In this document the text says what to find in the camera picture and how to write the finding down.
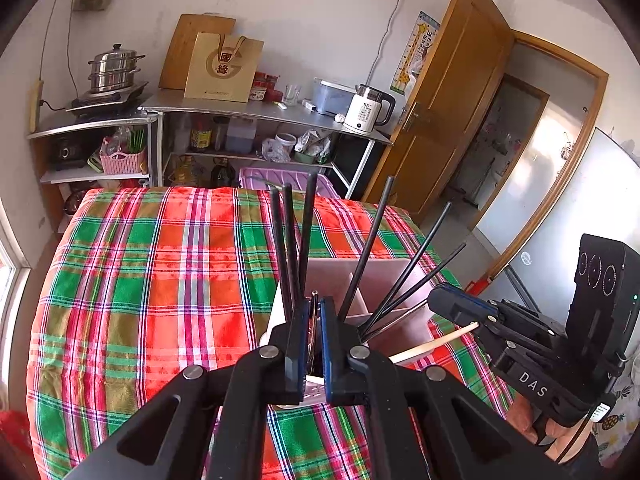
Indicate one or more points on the dark sauce bottle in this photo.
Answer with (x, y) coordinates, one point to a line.
(200, 134)

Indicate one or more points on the purple plastic bin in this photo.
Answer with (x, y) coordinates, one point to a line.
(285, 180)

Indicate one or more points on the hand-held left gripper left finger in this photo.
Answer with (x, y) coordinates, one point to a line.
(299, 345)

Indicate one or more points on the brown paper gift bag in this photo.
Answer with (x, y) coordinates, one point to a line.
(225, 67)

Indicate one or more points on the beige power strip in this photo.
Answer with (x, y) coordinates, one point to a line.
(35, 105)

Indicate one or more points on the dark kitchen appliance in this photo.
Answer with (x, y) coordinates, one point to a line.
(67, 152)

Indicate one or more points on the pink woven basket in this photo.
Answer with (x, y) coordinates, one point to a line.
(122, 161)

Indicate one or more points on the clear plastic container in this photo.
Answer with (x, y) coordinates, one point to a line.
(332, 95)

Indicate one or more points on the red jars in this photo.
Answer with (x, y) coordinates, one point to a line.
(264, 87)

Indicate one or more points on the wooden cutting board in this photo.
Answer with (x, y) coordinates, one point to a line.
(185, 45)

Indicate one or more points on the silver metal chopstick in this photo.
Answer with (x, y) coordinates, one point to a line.
(313, 320)
(400, 320)

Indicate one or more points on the wooden door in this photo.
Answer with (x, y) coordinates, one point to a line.
(450, 105)

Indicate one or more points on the large steel kitchen shelf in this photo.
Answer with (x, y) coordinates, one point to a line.
(240, 110)

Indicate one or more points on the glass cup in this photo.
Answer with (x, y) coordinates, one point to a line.
(291, 95)

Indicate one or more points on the pineapple print cloth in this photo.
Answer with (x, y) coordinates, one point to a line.
(620, 420)

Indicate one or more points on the pink utensil basket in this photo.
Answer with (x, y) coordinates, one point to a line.
(385, 280)

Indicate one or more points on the plaid tablecloth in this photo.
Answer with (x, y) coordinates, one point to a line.
(150, 285)

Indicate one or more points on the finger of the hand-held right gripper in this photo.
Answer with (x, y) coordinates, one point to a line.
(457, 307)
(520, 316)

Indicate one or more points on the giraffe height chart poster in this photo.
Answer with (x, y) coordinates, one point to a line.
(417, 55)

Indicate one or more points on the white electric kettle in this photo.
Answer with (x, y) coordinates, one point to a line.
(367, 110)

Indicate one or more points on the wooden chopstick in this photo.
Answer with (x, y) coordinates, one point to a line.
(420, 349)

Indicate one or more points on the steel steamer pot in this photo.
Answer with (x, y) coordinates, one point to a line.
(114, 67)

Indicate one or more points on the person's right hand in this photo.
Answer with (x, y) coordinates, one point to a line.
(520, 415)

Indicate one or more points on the white panel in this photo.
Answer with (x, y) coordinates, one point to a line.
(575, 200)

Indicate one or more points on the person's right forearm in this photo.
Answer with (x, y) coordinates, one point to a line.
(585, 465)

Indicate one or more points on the wooden door frame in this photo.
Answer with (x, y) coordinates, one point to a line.
(565, 175)

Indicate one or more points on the red cloth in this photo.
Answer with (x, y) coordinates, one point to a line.
(12, 440)

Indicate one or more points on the black cooktop stove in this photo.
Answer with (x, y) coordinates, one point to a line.
(107, 100)

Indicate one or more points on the white plastic tub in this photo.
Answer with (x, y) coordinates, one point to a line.
(286, 146)

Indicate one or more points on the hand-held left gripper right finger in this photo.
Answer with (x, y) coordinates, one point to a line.
(330, 345)

